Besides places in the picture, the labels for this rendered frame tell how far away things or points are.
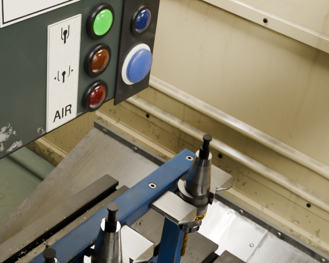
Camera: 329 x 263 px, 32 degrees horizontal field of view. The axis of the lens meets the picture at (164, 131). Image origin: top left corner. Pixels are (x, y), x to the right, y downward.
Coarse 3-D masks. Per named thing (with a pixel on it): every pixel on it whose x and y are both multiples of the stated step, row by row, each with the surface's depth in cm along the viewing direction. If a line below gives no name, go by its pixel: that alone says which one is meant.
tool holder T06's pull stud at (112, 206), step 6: (108, 204) 75; (114, 204) 75; (108, 210) 75; (114, 210) 74; (108, 216) 76; (114, 216) 76; (108, 222) 76; (114, 222) 76; (108, 228) 76; (114, 228) 76
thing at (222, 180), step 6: (216, 168) 102; (216, 174) 101; (222, 174) 101; (228, 174) 101; (216, 180) 99; (222, 180) 100; (228, 180) 100; (216, 186) 98; (222, 186) 98; (228, 186) 99
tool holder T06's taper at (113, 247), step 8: (104, 232) 76; (112, 232) 76; (120, 232) 77; (96, 240) 79; (104, 240) 77; (112, 240) 77; (120, 240) 78; (96, 248) 78; (104, 248) 77; (112, 248) 77; (120, 248) 79; (96, 256) 79; (104, 256) 78; (112, 256) 78; (120, 256) 79
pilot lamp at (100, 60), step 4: (100, 52) 43; (104, 52) 43; (96, 56) 43; (100, 56) 43; (104, 56) 43; (108, 56) 44; (92, 60) 43; (96, 60) 43; (100, 60) 43; (104, 60) 44; (108, 60) 44; (92, 64) 43; (96, 64) 43; (100, 64) 43; (104, 64) 44; (92, 68) 43; (96, 68) 43; (100, 68) 44; (96, 72) 44
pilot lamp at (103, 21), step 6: (102, 12) 41; (108, 12) 42; (96, 18) 41; (102, 18) 41; (108, 18) 42; (96, 24) 41; (102, 24) 41; (108, 24) 42; (96, 30) 41; (102, 30) 42
